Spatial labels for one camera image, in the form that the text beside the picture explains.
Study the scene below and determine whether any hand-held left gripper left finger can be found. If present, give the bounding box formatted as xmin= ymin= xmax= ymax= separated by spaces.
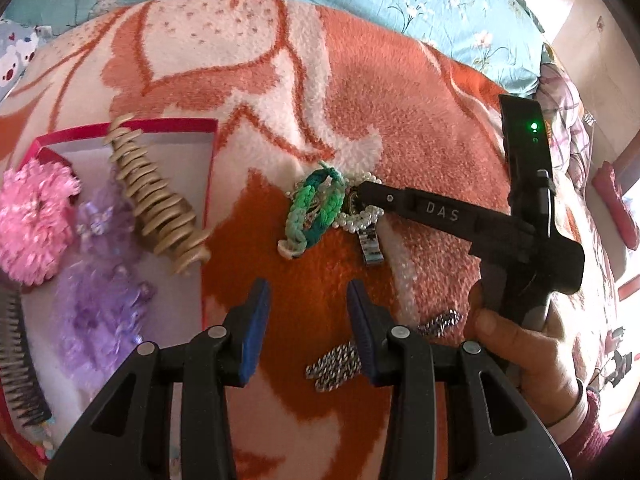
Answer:
xmin=45 ymin=278 xmax=272 ymax=480

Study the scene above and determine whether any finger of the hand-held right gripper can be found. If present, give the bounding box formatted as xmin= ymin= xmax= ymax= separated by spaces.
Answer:
xmin=356 ymin=180 xmax=516 ymax=251

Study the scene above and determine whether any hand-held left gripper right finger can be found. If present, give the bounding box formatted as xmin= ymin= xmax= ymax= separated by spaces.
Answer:
xmin=346 ymin=280 xmax=573 ymax=480

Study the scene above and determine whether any silver chain bracelet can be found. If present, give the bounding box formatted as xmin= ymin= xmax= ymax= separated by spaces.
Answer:
xmin=305 ymin=309 xmax=463 ymax=393

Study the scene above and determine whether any pearl watch bracelet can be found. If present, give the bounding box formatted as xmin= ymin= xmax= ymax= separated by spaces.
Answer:
xmin=336 ymin=170 xmax=386 ymax=265

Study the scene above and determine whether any green braided bracelet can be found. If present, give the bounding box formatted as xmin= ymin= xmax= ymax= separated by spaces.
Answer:
xmin=277 ymin=161 xmax=347 ymax=261

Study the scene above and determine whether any beige hair claw clip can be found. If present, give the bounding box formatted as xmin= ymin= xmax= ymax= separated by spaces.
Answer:
xmin=107 ymin=114 xmax=213 ymax=276

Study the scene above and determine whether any red box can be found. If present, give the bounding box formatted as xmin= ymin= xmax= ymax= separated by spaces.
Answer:
xmin=0 ymin=117 xmax=219 ymax=463

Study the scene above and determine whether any purple ruffled scrunchie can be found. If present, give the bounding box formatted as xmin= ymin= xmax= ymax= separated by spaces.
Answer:
xmin=75 ymin=180 xmax=136 ymax=256

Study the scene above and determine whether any colourful beaded bracelet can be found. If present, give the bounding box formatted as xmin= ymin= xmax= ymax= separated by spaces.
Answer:
xmin=30 ymin=420 xmax=58 ymax=461

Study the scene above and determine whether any black hair comb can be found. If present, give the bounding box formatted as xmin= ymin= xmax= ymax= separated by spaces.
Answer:
xmin=0 ymin=280 xmax=53 ymax=428

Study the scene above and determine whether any pink ruffled scrunchie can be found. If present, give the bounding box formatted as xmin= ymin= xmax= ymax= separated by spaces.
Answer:
xmin=0 ymin=158 xmax=82 ymax=288

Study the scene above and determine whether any person's right forearm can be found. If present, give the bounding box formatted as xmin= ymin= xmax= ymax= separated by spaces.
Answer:
xmin=545 ymin=385 xmax=613 ymax=461

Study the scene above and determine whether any person's right hand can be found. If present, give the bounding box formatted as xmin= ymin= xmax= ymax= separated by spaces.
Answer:
xmin=467 ymin=280 xmax=586 ymax=428

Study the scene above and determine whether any pink folded fabric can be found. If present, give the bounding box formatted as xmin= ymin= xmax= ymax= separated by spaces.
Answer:
xmin=592 ymin=160 xmax=640 ymax=251

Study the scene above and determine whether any orange white patterned blanket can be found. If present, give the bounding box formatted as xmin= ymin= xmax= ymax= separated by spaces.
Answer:
xmin=0 ymin=0 xmax=621 ymax=480

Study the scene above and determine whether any purple plaid pillow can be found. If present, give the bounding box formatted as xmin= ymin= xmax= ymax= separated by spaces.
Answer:
xmin=537 ymin=45 xmax=601 ymax=196

